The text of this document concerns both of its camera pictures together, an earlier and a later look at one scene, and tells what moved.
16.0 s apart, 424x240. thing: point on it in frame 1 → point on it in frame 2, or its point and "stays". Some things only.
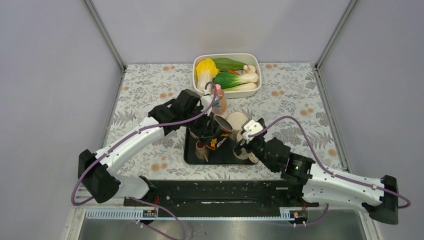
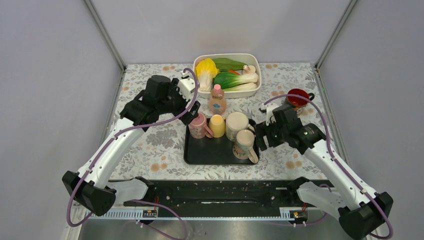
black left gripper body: [200, 124] → [175, 102]
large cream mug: [237, 119] stays
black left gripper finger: [207, 136] → [193, 113]
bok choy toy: [227, 81] stays
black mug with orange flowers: [221, 129] → [297, 102]
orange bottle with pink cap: [221, 110] stays
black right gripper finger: [237, 149] → [261, 129]
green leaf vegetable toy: [224, 64] stays
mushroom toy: [248, 69] stays
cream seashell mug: [244, 154] stays
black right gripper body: [256, 145] → [275, 134]
